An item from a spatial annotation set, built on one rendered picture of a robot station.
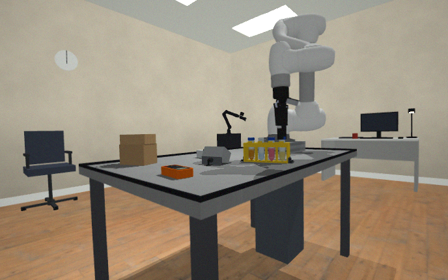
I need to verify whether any brown cardboard box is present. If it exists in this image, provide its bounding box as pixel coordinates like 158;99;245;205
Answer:
119;134;158;165

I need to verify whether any yellow rack with four tubes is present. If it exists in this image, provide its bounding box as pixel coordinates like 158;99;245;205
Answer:
244;141;290;163

